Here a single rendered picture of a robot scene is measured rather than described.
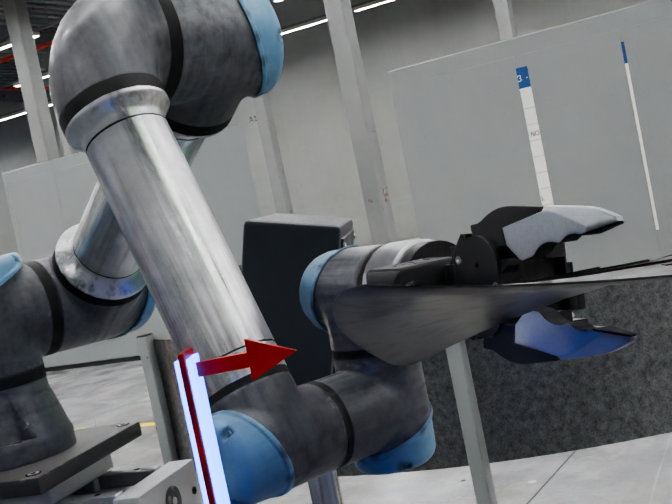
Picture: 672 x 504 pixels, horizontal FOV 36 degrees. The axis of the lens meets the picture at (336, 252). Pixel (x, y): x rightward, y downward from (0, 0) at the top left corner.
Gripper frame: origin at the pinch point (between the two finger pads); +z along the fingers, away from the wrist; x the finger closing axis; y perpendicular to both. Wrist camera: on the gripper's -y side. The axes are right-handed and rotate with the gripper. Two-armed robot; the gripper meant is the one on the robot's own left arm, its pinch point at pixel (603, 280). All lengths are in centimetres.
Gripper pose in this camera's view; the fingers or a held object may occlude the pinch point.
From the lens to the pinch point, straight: 65.5
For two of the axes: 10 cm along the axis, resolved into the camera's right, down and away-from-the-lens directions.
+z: 5.3, -0.6, -8.4
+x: 1.1, 9.9, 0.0
